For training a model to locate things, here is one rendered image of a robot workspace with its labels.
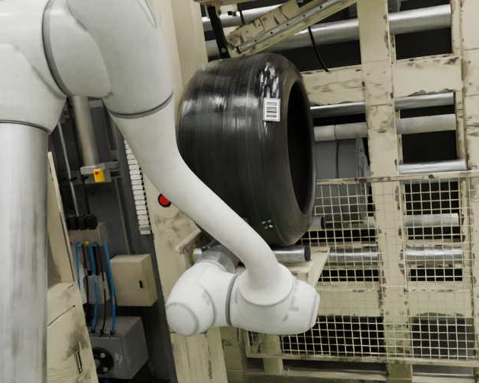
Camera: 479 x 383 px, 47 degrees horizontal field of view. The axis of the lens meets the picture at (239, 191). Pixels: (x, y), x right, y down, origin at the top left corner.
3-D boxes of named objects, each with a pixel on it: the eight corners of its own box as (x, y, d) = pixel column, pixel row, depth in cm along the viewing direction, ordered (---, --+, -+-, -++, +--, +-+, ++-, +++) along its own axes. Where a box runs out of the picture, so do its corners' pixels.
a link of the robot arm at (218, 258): (184, 261, 118) (194, 248, 123) (192, 299, 121) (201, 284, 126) (224, 261, 115) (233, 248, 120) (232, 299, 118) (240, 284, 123)
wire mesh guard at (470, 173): (245, 357, 220) (222, 186, 205) (247, 355, 222) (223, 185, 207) (493, 368, 192) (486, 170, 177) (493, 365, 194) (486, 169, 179)
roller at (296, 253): (188, 246, 162) (195, 249, 166) (188, 262, 161) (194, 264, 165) (307, 243, 151) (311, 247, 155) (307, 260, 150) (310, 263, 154)
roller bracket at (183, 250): (179, 279, 160) (173, 247, 158) (223, 235, 196) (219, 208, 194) (189, 279, 159) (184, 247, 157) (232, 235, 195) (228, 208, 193)
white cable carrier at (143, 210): (140, 234, 174) (113, 80, 164) (147, 229, 179) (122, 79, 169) (153, 233, 173) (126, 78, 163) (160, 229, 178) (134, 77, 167)
